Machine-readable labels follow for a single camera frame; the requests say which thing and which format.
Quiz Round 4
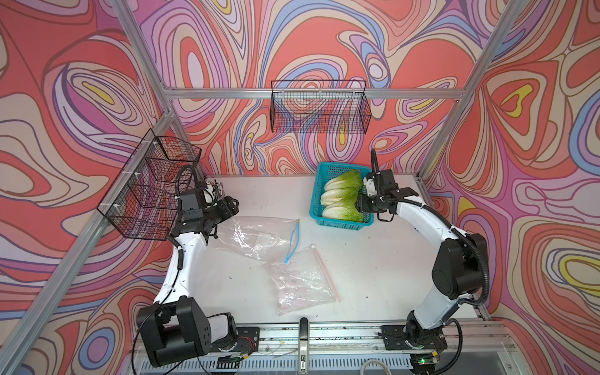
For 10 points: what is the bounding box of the light green chinese cabbage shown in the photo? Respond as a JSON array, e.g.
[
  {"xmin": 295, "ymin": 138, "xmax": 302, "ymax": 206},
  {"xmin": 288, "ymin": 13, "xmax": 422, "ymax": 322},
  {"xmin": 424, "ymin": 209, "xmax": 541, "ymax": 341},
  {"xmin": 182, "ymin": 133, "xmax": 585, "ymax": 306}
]
[{"xmin": 323, "ymin": 170, "xmax": 363, "ymax": 192}]

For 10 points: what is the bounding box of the dark green bagged cabbage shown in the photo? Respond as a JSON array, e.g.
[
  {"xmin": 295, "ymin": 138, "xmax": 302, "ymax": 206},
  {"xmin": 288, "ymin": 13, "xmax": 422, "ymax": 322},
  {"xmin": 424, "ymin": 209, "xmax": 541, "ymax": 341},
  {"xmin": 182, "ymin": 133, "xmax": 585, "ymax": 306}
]
[{"xmin": 322, "ymin": 203, "xmax": 364, "ymax": 223}]

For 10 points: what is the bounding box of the blue-zip clear zip-top bag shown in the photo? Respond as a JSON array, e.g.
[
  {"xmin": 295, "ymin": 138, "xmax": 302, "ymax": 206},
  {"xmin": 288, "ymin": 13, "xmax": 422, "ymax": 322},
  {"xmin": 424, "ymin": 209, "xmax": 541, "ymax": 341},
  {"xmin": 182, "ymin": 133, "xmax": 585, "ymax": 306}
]
[{"xmin": 214, "ymin": 217, "xmax": 300, "ymax": 264}]

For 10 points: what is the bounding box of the pink-zip clear zip-top bag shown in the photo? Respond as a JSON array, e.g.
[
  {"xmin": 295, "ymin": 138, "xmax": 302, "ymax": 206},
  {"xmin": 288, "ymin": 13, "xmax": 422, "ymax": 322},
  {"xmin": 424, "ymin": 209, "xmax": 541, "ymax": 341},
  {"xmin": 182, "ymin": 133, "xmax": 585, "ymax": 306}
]
[{"xmin": 267, "ymin": 244, "xmax": 340, "ymax": 316}]

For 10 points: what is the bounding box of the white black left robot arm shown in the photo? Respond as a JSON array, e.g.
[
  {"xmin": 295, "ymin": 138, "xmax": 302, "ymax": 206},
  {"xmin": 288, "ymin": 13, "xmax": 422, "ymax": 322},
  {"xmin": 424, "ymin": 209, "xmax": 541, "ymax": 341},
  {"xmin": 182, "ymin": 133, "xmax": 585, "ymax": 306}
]
[{"xmin": 134, "ymin": 184, "xmax": 239, "ymax": 367}]

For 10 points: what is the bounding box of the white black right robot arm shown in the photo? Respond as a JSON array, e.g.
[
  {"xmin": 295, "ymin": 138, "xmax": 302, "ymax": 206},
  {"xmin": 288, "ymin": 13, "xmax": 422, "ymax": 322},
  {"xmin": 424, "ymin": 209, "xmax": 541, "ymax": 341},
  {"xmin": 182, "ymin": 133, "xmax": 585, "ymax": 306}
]
[{"xmin": 356, "ymin": 170, "xmax": 491, "ymax": 348}]

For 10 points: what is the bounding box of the metal pen holder cup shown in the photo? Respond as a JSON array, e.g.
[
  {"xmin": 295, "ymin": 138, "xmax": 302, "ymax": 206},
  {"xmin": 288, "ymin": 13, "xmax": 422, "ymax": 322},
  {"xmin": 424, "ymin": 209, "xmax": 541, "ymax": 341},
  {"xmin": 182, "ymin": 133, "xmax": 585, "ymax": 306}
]
[{"xmin": 203, "ymin": 180, "xmax": 224, "ymax": 206}]

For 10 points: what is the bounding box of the teal plastic basket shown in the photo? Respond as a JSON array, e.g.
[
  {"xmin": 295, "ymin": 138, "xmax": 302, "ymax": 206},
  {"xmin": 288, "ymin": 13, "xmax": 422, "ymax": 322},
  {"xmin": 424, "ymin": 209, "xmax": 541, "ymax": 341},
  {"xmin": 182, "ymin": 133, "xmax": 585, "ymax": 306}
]
[{"xmin": 309, "ymin": 162, "xmax": 374, "ymax": 231}]

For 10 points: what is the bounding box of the black wire basket left wall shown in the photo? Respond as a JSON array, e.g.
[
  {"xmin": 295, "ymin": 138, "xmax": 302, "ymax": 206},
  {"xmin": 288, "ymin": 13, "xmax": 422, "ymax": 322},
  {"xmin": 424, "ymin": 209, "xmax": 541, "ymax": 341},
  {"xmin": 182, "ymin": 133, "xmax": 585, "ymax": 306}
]
[{"xmin": 97, "ymin": 130, "xmax": 202, "ymax": 241}]

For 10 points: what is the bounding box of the black wire basket wall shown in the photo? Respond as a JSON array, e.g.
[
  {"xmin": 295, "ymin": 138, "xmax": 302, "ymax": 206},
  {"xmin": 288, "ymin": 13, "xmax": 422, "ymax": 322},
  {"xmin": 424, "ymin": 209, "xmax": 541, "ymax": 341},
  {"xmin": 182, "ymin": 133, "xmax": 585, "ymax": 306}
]
[
  {"xmin": 270, "ymin": 78, "xmax": 372, "ymax": 134},
  {"xmin": 97, "ymin": 130, "xmax": 202, "ymax": 241}
]

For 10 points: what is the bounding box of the black wire basket back wall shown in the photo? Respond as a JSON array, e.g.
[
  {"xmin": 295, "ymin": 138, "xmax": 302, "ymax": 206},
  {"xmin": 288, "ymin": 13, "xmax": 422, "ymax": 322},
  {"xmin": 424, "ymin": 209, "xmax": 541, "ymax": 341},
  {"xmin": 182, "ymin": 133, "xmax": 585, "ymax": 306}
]
[{"xmin": 270, "ymin": 78, "xmax": 372, "ymax": 134}]

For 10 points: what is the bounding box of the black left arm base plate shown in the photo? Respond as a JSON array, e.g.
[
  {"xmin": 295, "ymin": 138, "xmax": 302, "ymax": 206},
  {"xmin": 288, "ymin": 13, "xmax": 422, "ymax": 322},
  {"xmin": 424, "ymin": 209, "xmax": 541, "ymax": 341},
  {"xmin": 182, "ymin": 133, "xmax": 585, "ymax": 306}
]
[{"xmin": 209, "ymin": 326, "xmax": 260, "ymax": 356}]

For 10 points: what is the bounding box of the black silver centre bracket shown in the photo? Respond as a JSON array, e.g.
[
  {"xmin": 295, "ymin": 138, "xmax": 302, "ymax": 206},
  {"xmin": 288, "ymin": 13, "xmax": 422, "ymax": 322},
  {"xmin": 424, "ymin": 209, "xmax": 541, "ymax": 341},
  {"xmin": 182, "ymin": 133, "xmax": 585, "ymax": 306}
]
[{"xmin": 297, "ymin": 317, "xmax": 309, "ymax": 374}]

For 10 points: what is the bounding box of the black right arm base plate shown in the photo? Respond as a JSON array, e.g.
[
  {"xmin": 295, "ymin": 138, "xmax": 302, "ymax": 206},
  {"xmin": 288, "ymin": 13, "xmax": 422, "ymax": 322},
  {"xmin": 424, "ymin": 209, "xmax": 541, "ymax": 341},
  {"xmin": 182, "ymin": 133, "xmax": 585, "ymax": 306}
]
[{"xmin": 377, "ymin": 322, "xmax": 448, "ymax": 352}]

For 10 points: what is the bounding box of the aluminium front table rail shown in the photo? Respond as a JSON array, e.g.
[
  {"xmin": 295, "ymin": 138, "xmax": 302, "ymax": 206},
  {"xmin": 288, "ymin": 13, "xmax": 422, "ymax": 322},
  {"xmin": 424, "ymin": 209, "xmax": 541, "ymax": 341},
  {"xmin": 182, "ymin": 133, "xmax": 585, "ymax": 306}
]
[{"xmin": 250, "ymin": 319, "xmax": 517, "ymax": 356}]

